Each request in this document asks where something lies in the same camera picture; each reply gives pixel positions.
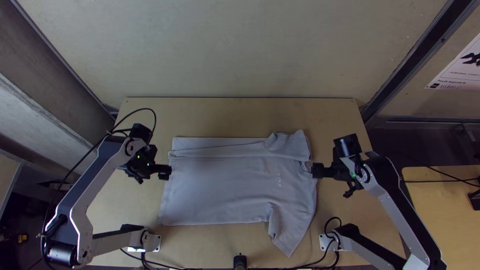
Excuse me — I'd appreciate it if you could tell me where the wooden side table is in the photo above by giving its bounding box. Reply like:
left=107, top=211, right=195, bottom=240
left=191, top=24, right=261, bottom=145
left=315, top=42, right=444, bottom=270
left=401, top=164, right=480, bottom=270

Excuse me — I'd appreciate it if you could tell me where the white printed poster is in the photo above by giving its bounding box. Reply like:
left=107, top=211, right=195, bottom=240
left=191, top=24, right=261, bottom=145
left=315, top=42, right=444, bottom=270
left=424, top=32, right=480, bottom=92

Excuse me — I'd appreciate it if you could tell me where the grey t-shirt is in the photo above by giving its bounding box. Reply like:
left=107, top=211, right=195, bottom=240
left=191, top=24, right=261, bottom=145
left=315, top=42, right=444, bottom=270
left=158, top=129, right=319, bottom=259

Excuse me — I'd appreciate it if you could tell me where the black cable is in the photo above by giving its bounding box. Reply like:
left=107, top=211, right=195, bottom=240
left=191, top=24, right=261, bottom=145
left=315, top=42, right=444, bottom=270
left=119, top=248, right=188, bottom=270
left=39, top=107, right=158, bottom=260
left=284, top=216, right=343, bottom=270
left=426, top=166, right=480, bottom=188

